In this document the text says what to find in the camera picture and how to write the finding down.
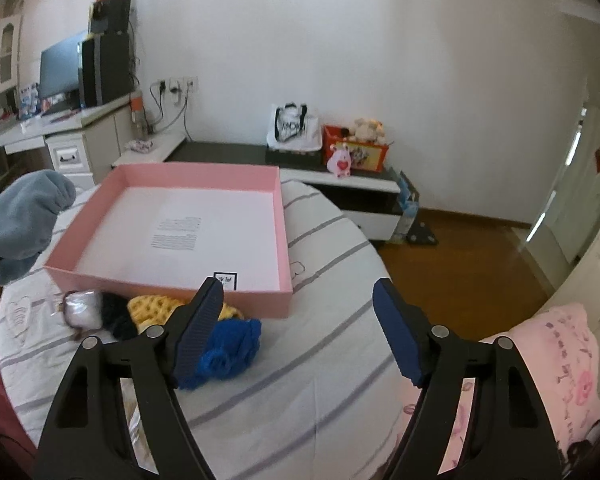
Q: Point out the small floral pouch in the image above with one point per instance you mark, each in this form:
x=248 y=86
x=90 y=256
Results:
x=140 y=145

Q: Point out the pink cloth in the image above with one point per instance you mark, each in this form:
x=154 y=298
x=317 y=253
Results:
x=0 y=400

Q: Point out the grey-blue plush headband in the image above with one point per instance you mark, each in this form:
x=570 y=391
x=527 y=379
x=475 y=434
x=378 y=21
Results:
x=20 y=215

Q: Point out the black and white tv stand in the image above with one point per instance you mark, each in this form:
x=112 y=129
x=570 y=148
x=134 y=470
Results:
x=220 y=152

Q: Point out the blue and white box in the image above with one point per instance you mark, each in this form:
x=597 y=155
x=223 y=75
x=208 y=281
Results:
x=30 y=100

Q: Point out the stack of books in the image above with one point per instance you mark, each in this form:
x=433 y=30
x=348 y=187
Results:
x=2 y=117

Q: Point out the black stand base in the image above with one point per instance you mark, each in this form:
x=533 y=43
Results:
x=422 y=235

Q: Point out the black computer tower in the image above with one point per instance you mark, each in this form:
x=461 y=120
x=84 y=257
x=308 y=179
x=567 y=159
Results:
x=110 y=70

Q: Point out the beige plush toy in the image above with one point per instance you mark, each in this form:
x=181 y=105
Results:
x=367 y=130

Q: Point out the pink floral blanket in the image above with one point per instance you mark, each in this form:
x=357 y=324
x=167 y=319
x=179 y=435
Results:
x=555 y=360

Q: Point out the black scrunchie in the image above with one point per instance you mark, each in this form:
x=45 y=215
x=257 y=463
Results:
x=115 y=317

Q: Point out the black box on tower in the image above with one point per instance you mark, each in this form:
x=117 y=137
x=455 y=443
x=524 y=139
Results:
x=110 y=15

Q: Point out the orange-capped bottle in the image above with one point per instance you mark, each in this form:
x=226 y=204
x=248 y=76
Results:
x=136 y=110

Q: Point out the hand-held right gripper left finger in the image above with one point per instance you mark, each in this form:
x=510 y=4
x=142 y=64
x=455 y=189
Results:
x=200 y=330

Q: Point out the white shopping bag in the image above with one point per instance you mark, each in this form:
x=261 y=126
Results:
x=292 y=127

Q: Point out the clear bag with white pads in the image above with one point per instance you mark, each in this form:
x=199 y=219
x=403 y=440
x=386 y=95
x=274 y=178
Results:
x=82 y=310

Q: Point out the red toy box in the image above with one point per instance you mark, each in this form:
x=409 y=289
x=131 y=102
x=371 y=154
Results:
x=367 y=155

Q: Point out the blue knitted piece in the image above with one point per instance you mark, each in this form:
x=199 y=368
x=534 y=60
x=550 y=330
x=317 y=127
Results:
x=230 y=350

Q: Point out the white door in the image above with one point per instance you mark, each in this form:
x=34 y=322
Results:
x=590 y=210

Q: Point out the blue packet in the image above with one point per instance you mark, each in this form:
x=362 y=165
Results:
x=407 y=205

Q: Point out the white desk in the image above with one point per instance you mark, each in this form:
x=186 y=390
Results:
x=95 y=140

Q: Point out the computer monitor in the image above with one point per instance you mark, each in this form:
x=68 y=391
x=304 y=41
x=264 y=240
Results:
x=60 y=70

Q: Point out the wall power outlet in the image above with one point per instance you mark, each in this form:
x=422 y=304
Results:
x=177 y=84

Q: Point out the white glass-door hutch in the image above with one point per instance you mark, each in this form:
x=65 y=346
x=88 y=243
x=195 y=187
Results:
x=2 y=55

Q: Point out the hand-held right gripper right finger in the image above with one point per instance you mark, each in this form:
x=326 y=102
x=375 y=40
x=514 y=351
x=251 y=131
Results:
x=395 y=330

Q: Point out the yellow knitted piece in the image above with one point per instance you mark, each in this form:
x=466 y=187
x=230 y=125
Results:
x=152 y=310

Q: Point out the pink cardboard box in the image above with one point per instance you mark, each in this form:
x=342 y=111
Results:
x=130 y=230

